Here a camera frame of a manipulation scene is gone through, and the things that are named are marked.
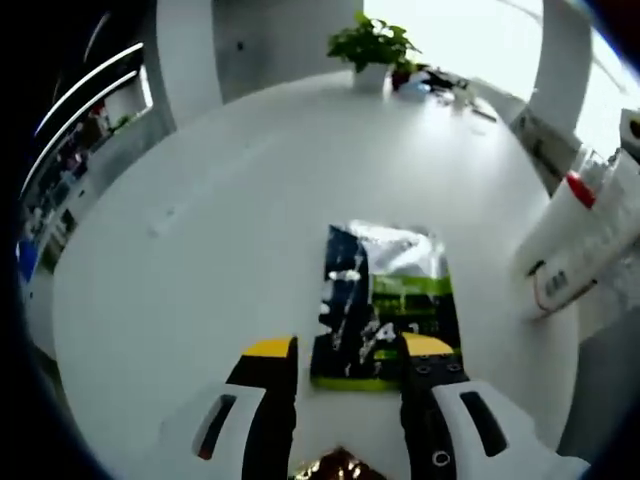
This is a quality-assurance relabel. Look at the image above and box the blue water barrel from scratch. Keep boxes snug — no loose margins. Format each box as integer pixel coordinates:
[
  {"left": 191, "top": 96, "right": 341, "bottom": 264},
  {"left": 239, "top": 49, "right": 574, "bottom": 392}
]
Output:
[{"left": 16, "top": 241, "right": 40, "bottom": 279}]

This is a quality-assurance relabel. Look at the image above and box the ceiling light strip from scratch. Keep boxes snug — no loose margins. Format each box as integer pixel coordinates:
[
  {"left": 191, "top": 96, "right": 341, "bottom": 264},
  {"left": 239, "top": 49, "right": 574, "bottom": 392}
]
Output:
[
  {"left": 20, "top": 70, "right": 140, "bottom": 196},
  {"left": 33, "top": 42, "right": 146, "bottom": 136}
]

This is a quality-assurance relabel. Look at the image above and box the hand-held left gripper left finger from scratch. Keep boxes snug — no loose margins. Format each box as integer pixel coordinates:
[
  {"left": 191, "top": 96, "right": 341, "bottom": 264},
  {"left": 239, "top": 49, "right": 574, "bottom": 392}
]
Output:
[{"left": 159, "top": 335, "right": 300, "bottom": 480}]

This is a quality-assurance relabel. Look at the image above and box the gold foil skincare sachet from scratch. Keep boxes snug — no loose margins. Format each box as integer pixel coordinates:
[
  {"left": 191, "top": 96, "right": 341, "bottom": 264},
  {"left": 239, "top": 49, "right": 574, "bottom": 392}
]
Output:
[{"left": 293, "top": 446, "right": 384, "bottom": 480}]

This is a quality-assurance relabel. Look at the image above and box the green black skincare sachet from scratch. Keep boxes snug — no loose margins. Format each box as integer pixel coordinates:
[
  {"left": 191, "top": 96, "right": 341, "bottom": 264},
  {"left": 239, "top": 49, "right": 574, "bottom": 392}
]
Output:
[{"left": 308, "top": 218, "right": 465, "bottom": 395}]

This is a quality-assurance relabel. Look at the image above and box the green potted plant white pot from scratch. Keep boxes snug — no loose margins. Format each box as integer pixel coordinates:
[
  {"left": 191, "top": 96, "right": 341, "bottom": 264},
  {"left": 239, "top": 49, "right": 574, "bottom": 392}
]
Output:
[{"left": 326, "top": 10, "right": 422, "bottom": 92}]

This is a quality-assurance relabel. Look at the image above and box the clear skincare bottle red collar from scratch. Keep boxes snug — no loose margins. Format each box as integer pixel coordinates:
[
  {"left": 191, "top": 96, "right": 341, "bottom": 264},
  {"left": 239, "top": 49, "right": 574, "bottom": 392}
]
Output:
[{"left": 513, "top": 147, "right": 619, "bottom": 274}]

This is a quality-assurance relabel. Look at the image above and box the pile of dark items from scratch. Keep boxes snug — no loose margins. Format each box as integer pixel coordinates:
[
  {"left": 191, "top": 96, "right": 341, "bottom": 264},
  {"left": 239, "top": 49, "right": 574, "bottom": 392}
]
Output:
[{"left": 391, "top": 62, "right": 499, "bottom": 124}]

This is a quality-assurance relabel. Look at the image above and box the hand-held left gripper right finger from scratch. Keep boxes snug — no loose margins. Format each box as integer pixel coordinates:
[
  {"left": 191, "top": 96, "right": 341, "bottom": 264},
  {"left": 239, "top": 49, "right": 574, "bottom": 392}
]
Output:
[{"left": 398, "top": 332, "right": 592, "bottom": 480}]

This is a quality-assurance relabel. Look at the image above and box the white skincare tube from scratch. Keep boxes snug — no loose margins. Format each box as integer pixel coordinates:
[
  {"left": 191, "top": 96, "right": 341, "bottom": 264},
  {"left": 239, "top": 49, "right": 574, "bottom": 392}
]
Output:
[{"left": 524, "top": 149, "right": 640, "bottom": 321}]

